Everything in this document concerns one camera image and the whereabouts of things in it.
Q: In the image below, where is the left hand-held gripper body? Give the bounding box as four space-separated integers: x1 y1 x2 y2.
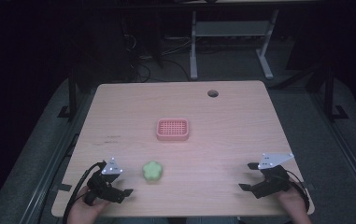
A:
83 157 127 206

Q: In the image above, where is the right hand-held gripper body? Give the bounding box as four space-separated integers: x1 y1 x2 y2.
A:
251 152 294 200

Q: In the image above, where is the green flower-shaped soap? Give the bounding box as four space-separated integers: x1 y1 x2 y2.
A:
142 160 164 183

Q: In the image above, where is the pink slotted soap dish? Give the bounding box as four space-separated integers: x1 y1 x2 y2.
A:
155 118 191 142

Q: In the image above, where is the person's left hand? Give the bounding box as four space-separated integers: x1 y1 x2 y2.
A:
66 186 111 224

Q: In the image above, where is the person's right hand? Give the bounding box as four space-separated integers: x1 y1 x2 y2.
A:
274 186 312 224

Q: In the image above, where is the black metal stand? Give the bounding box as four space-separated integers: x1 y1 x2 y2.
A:
57 66 85 119
320 60 350 123

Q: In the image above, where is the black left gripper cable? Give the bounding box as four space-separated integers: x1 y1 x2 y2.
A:
62 161 106 224

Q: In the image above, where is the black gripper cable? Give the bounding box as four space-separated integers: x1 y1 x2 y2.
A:
285 169 310 213
62 161 106 224

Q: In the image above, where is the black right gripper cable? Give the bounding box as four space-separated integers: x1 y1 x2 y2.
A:
285 169 310 213

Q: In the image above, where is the grey metal floor rail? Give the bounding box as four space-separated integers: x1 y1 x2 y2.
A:
19 90 97 224
308 91 356 206

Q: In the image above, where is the tangle of floor cables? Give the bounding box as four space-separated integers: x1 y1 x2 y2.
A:
121 18 192 84

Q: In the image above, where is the white metal desk frame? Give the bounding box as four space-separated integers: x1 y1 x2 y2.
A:
189 8 280 81

